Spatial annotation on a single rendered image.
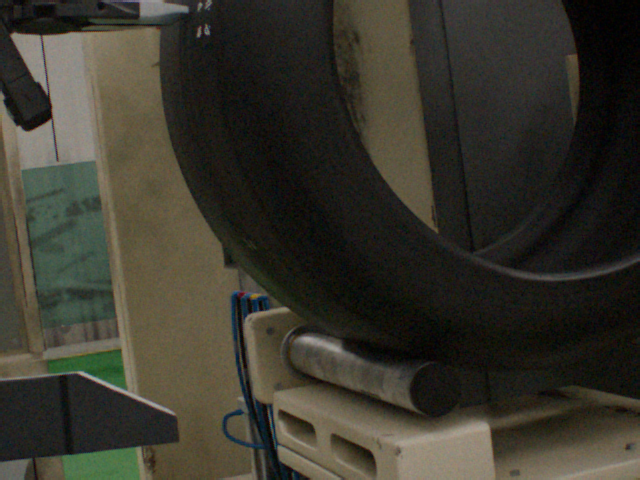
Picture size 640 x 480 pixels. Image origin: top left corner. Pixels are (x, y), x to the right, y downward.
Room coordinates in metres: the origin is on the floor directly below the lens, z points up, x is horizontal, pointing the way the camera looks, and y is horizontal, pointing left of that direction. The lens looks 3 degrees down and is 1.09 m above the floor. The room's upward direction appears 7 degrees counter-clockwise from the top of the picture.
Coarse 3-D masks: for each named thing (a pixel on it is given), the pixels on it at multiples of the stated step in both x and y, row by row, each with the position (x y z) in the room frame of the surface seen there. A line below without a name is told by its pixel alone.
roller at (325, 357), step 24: (312, 336) 1.34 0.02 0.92; (312, 360) 1.29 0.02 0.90; (336, 360) 1.23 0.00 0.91; (360, 360) 1.17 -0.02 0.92; (384, 360) 1.13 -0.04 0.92; (408, 360) 1.09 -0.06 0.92; (360, 384) 1.16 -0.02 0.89; (384, 384) 1.10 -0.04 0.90; (408, 384) 1.05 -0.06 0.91; (432, 384) 1.05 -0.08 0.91; (456, 384) 1.06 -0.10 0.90; (408, 408) 1.08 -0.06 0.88; (432, 408) 1.05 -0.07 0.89
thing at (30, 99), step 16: (0, 32) 1.03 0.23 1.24; (0, 48) 1.03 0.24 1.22; (16, 48) 1.03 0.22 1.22; (0, 64) 1.03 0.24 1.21; (16, 64) 1.03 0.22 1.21; (0, 80) 1.03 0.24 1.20; (16, 80) 1.03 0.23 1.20; (32, 80) 1.04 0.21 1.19; (16, 96) 1.03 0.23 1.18; (32, 96) 1.04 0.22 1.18; (48, 96) 1.06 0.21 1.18; (16, 112) 1.04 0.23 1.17; (32, 112) 1.04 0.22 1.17; (48, 112) 1.04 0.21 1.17; (32, 128) 1.04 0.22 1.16
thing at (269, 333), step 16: (256, 320) 1.36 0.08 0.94; (272, 320) 1.37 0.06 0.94; (288, 320) 1.37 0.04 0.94; (304, 320) 1.38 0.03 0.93; (256, 336) 1.36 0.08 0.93; (272, 336) 1.37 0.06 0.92; (288, 336) 1.37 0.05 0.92; (336, 336) 1.39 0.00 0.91; (256, 352) 1.36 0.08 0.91; (272, 352) 1.37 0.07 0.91; (256, 368) 1.36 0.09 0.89; (272, 368) 1.36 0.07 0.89; (288, 368) 1.37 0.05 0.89; (256, 384) 1.37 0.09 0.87; (272, 384) 1.36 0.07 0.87; (288, 384) 1.37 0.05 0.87; (304, 384) 1.38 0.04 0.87; (272, 400) 1.36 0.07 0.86
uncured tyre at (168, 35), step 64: (192, 0) 1.09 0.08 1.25; (256, 0) 1.01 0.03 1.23; (320, 0) 1.01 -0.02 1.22; (576, 0) 1.40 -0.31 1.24; (192, 64) 1.08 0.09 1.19; (256, 64) 1.01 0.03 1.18; (320, 64) 1.01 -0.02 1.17; (192, 128) 1.12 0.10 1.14; (256, 128) 1.02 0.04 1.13; (320, 128) 1.01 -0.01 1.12; (576, 128) 1.42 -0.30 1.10; (192, 192) 1.20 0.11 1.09; (256, 192) 1.04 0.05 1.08; (320, 192) 1.01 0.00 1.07; (384, 192) 1.02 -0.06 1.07; (576, 192) 1.39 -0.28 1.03; (256, 256) 1.13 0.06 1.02; (320, 256) 1.04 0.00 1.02; (384, 256) 1.03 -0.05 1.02; (448, 256) 1.04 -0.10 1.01; (512, 256) 1.36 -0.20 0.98; (576, 256) 1.37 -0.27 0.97; (320, 320) 1.18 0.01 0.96; (384, 320) 1.06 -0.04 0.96; (448, 320) 1.05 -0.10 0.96; (512, 320) 1.06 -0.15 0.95; (576, 320) 1.08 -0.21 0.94
